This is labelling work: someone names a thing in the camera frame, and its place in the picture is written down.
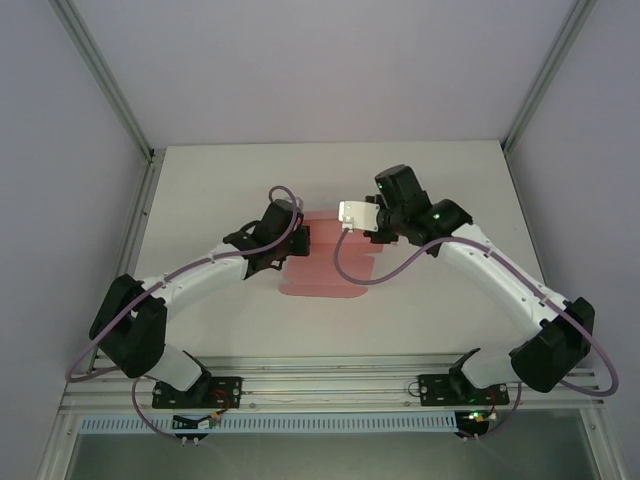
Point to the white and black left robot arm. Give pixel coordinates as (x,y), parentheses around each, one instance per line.
(210,275)

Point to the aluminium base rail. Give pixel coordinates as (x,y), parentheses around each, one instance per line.
(325,380)

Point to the pink paper box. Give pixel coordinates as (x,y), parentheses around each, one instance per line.
(320,280)

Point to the aluminium side rail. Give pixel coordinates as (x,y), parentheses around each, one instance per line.
(142,210)

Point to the grey metal panel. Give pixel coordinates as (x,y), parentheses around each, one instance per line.
(325,460)

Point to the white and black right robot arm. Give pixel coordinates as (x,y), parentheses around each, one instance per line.
(490,270)

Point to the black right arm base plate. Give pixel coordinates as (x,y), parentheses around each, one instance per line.
(432,387)

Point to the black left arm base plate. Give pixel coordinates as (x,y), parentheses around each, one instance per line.
(230,387)

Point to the aluminium frame post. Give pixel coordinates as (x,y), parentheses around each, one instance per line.
(100,75)
(550,75)

